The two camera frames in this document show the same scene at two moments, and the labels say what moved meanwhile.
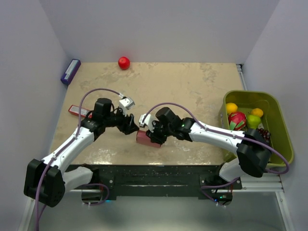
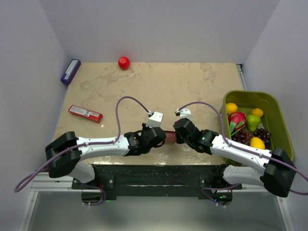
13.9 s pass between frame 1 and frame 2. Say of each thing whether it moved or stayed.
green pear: stayed
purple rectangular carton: stayed
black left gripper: moved
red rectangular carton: stayed
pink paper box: moved
